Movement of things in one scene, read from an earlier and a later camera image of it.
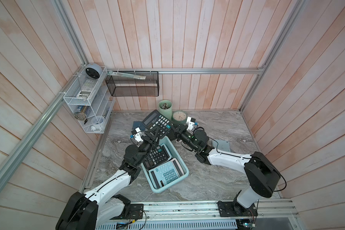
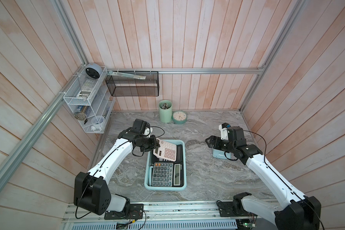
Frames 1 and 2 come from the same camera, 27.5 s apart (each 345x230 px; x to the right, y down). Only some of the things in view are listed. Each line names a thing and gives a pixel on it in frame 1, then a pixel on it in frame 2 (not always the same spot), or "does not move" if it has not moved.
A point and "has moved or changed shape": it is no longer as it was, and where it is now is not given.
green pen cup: (165, 108) does not move
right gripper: (182, 131) to (213, 138)
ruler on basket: (126, 75) does not move
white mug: (97, 121) does not move
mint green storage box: (169, 144) has moved or changed shape
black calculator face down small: (156, 119) to (179, 156)
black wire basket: (124, 86) does not move
